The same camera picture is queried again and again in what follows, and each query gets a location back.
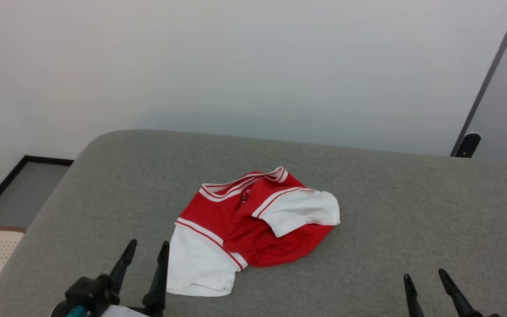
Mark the black rounded wall bracket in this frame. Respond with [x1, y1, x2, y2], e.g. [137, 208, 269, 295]
[456, 133, 482, 159]

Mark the red and white jersey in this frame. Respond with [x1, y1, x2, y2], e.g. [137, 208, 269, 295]
[166, 166, 341, 297]

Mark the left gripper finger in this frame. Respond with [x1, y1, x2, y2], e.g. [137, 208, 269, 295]
[109, 239, 138, 291]
[142, 240, 171, 317]

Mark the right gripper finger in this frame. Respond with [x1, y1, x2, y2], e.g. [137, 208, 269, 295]
[403, 273, 425, 317]
[438, 269, 488, 317]

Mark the black skirting board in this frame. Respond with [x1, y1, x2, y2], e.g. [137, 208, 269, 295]
[0, 155, 75, 226]

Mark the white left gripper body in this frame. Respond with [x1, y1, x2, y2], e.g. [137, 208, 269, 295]
[97, 305, 149, 317]

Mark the grey partition post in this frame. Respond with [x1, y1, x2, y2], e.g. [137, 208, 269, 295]
[450, 0, 507, 157]

